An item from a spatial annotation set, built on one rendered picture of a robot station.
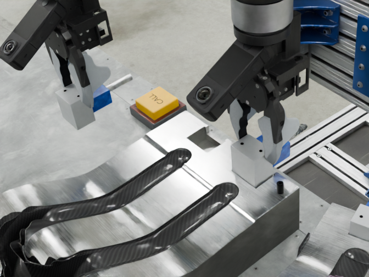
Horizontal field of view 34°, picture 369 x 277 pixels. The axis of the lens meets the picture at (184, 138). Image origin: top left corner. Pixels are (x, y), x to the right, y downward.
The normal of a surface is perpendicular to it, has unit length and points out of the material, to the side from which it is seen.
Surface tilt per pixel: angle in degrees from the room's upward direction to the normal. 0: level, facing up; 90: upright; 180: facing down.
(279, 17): 91
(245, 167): 89
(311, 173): 0
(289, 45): 90
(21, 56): 91
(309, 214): 0
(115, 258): 28
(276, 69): 1
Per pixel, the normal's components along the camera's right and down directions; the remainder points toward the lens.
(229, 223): -0.15, -0.73
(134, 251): 0.26, -0.87
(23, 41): -0.44, -0.41
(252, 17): -0.42, 0.62
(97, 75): 0.59, 0.31
